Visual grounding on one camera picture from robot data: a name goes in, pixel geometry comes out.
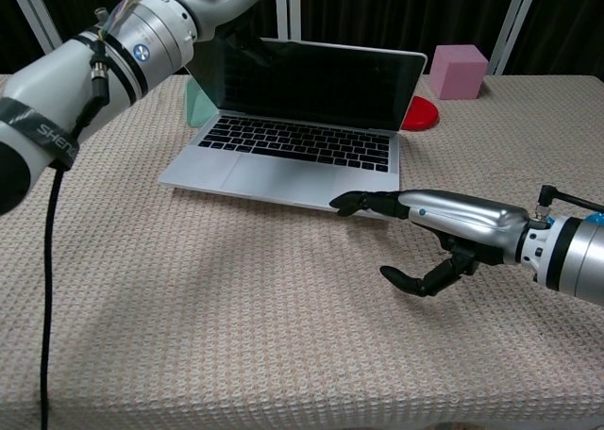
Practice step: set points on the silver laptop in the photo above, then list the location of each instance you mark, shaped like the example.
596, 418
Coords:
283, 170

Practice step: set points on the white frame post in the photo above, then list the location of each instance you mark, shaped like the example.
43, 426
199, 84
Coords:
289, 10
516, 24
35, 15

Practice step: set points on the beige waffle tablecloth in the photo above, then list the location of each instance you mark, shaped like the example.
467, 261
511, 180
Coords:
236, 307

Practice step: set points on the pink foam cube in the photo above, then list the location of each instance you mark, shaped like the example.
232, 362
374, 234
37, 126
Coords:
458, 71

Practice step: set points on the red disc with hole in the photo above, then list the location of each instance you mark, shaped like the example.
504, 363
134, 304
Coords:
422, 114

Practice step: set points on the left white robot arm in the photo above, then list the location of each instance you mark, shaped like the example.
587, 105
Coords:
47, 86

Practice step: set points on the mint green dustpan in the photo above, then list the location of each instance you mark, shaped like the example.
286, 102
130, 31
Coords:
200, 107

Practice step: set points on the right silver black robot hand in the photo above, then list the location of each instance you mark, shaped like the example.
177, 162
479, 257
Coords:
462, 218

